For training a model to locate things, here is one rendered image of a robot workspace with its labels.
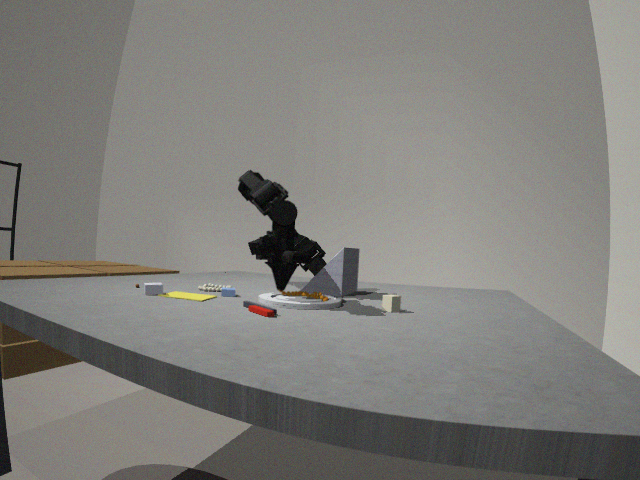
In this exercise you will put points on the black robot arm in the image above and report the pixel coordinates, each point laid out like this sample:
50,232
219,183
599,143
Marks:
267,197

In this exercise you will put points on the yellow flat rectangular sheet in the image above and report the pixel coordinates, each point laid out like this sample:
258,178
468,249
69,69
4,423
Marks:
188,296

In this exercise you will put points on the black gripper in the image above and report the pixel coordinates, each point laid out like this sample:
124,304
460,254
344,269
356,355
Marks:
283,262

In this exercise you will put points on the cream cube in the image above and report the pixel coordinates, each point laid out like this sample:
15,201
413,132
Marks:
391,303

